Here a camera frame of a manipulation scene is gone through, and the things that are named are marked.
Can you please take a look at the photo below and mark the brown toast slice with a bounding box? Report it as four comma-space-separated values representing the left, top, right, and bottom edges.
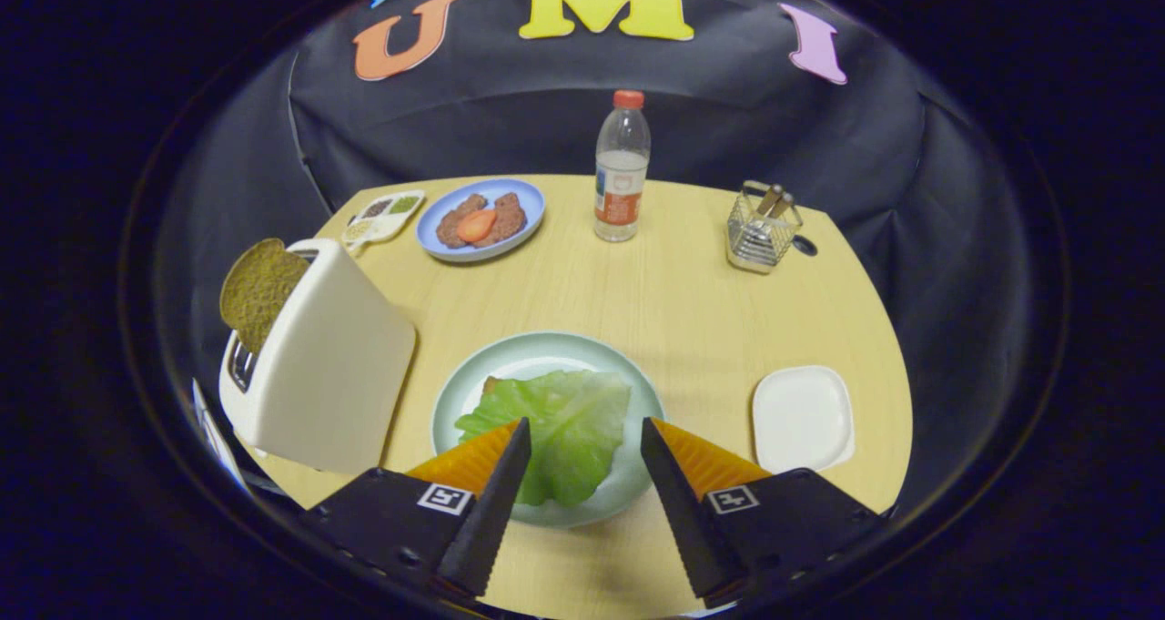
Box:
219, 238, 312, 355

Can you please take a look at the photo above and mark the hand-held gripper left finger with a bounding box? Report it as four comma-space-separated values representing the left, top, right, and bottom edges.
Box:
300, 417, 532, 600

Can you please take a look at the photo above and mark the red tomato slice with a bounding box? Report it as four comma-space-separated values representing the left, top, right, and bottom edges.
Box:
456, 208, 499, 243

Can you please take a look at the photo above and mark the white toaster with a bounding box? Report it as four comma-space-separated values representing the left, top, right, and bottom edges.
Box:
218, 238, 418, 477

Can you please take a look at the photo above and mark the green lettuce leaf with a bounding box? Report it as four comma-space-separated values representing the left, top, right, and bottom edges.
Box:
455, 370, 633, 509

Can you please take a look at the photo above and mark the clear plastic water bottle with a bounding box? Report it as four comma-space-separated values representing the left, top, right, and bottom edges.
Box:
593, 90, 653, 243

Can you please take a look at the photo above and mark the white square plate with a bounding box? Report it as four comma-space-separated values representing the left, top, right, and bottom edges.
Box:
752, 365, 856, 474

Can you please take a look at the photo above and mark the blue plate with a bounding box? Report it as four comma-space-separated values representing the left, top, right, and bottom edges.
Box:
416, 178, 546, 263

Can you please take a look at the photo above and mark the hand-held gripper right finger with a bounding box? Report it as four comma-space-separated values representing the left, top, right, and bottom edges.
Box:
640, 417, 882, 600

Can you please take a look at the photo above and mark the pale green plate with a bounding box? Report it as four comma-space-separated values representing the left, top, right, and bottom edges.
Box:
431, 331, 665, 529

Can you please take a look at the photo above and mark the wire cutlery holder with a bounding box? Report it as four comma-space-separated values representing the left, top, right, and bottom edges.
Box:
725, 180, 805, 276

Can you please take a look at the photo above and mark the white divided seasoning tray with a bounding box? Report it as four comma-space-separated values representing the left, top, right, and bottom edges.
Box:
340, 189, 427, 257

